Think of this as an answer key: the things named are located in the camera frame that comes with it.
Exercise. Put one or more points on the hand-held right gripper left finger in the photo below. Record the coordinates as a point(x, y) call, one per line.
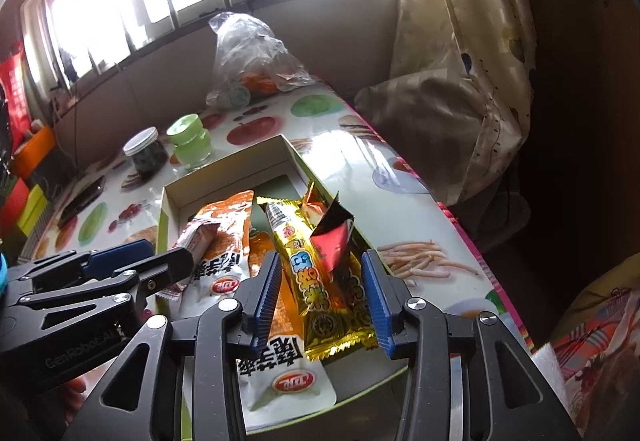
point(267, 306)

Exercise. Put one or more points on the colourful printed cloth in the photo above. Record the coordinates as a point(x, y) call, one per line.
point(600, 321)

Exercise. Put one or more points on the yellow-green box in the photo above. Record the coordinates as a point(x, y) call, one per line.
point(32, 208)

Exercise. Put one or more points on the black phone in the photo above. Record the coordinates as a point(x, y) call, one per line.
point(82, 198)

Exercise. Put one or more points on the clear plastic bag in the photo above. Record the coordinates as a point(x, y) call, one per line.
point(250, 56)

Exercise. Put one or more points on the red carton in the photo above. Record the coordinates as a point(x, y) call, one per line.
point(12, 91)

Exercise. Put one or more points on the green jar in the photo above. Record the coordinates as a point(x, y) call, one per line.
point(189, 143)

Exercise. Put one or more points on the white foam sheet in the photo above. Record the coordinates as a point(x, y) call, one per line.
point(550, 371)

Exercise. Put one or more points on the orange box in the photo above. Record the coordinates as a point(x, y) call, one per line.
point(32, 151)

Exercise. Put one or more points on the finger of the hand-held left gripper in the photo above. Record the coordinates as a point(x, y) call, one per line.
point(160, 271)
point(120, 253)

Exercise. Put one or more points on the red black snack packet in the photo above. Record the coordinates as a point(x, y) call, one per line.
point(332, 246)

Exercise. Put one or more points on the cream patterned curtain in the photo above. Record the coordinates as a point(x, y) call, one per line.
point(460, 71)

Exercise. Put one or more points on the green cardboard box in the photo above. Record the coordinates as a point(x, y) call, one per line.
point(225, 171)

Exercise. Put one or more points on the long gold snack bar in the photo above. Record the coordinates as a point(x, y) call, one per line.
point(357, 286)
point(310, 301)

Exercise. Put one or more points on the food print tablecloth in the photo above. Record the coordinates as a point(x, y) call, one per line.
point(430, 221)

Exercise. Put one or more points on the red box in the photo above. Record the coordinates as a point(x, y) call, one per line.
point(12, 203)

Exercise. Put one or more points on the clear jar with white lid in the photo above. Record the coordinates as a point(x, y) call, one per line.
point(145, 156)

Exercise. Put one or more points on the orange silver snack pouch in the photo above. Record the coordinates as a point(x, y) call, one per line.
point(225, 241)
point(295, 386)

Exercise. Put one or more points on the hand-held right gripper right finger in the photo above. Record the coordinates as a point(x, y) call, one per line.
point(377, 306)

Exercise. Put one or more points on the small red snack packet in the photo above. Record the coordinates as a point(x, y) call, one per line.
point(200, 236)

